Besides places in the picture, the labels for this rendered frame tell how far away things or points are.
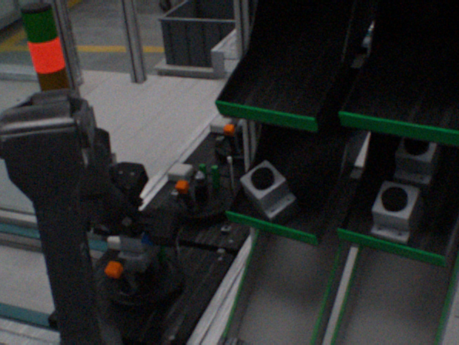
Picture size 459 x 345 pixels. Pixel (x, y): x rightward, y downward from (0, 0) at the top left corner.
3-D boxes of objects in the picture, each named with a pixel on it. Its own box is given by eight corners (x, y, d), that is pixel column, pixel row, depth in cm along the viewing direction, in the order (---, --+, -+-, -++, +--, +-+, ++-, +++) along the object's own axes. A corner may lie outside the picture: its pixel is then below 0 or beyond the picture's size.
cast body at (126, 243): (143, 273, 101) (137, 239, 97) (120, 269, 102) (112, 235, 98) (165, 243, 107) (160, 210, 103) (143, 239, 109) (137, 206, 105)
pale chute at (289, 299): (316, 370, 86) (306, 370, 82) (235, 337, 92) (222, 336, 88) (371, 180, 90) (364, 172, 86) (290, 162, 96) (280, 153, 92)
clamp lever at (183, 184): (194, 212, 120) (184, 189, 114) (185, 210, 121) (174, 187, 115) (200, 197, 122) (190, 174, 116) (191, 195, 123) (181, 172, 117)
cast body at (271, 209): (301, 210, 80) (290, 180, 75) (275, 230, 80) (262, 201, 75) (266, 174, 86) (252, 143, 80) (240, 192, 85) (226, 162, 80)
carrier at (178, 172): (237, 258, 114) (232, 202, 108) (125, 237, 122) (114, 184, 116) (276, 191, 133) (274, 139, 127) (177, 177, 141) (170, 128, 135)
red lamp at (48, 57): (54, 74, 102) (47, 45, 100) (28, 72, 104) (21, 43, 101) (71, 63, 106) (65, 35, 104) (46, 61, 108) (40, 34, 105)
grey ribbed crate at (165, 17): (285, 73, 280) (283, 23, 268) (163, 65, 301) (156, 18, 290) (309, 42, 313) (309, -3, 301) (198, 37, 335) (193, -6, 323)
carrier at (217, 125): (276, 190, 133) (275, 139, 127) (177, 176, 142) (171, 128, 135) (306, 139, 152) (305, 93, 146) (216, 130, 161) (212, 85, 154)
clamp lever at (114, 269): (130, 297, 100) (115, 273, 94) (119, 295, 101) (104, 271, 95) (139, 278, 102) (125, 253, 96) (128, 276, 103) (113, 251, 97)
